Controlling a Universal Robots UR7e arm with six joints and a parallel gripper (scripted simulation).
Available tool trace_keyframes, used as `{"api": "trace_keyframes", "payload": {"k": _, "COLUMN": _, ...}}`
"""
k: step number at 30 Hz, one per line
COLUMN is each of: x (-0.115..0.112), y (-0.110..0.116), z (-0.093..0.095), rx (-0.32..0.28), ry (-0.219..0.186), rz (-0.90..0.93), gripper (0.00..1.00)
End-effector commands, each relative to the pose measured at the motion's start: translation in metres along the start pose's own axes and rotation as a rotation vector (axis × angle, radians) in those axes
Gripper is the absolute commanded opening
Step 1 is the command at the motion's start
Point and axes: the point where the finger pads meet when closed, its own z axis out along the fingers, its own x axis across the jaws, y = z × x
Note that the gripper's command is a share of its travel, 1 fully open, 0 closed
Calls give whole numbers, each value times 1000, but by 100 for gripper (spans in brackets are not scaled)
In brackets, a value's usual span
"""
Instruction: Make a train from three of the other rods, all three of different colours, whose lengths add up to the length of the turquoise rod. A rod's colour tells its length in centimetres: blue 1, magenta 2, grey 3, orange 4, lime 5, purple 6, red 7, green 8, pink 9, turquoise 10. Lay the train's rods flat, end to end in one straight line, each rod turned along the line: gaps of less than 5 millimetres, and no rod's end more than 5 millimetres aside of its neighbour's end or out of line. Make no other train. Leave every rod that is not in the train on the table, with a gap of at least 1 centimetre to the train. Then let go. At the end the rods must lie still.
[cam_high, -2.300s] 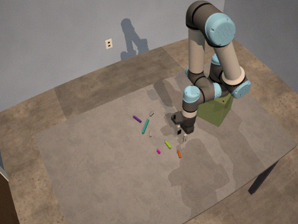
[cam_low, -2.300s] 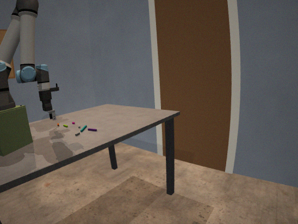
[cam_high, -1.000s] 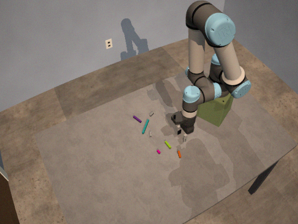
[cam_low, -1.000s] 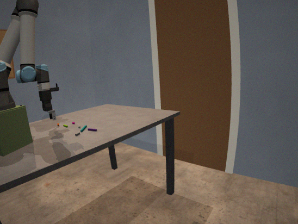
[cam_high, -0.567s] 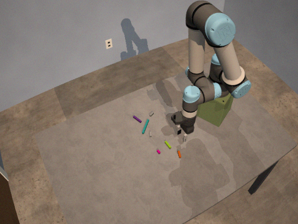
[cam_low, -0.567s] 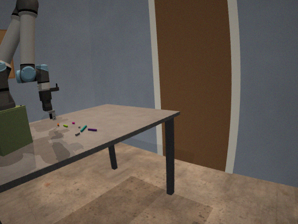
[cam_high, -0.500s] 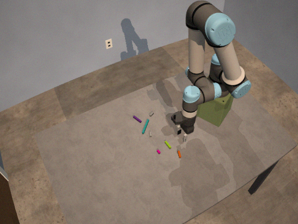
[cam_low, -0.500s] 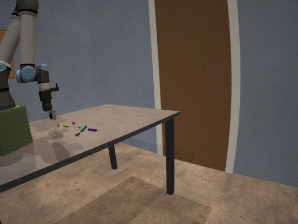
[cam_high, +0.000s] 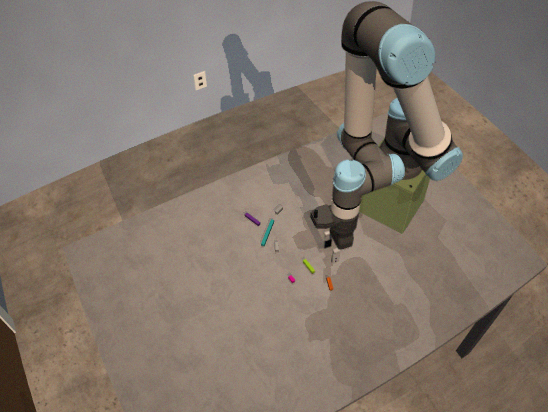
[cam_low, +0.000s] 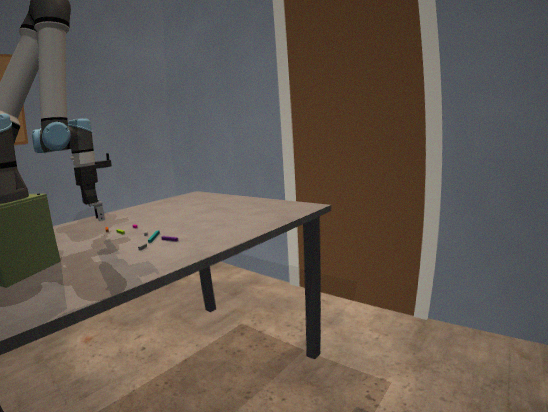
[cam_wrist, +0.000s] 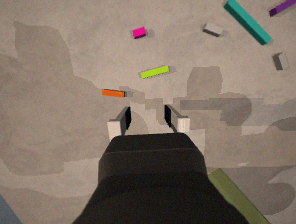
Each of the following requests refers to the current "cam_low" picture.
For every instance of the turquoise rod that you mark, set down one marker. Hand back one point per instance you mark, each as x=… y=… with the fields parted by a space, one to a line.
x=153 y=236

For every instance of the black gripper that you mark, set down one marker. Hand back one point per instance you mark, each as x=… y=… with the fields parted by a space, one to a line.
x=86 y=176

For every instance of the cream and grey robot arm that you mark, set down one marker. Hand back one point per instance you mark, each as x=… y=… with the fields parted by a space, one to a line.
x=42 y=42

